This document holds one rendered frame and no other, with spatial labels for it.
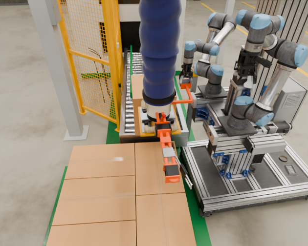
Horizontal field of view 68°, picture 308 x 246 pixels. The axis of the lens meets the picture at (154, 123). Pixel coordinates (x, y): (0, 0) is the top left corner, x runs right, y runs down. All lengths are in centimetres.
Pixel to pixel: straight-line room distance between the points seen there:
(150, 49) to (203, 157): 162
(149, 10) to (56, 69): 169
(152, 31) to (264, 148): 115
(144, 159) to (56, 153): 139
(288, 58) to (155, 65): 77
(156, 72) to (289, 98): 110
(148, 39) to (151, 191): 117
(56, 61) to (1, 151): 145
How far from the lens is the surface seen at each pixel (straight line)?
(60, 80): 282
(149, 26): 130
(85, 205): 192
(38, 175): 299
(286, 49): 157
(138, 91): 219
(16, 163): 325
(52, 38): 263
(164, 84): 145
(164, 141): 135
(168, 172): 119
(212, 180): 247
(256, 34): 115
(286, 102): 206
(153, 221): 179
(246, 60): 120
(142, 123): 166
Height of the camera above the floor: 213
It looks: 39 degrees down
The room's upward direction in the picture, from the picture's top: straight up
